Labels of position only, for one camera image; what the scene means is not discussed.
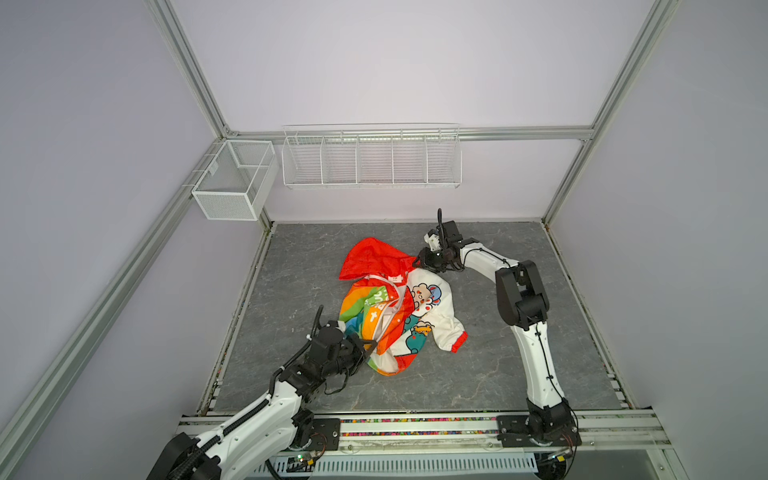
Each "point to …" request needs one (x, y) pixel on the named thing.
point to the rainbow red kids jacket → (388, 297)
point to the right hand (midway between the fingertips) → (417, 266)
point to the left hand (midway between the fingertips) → (379, 347)
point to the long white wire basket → (372, 156)
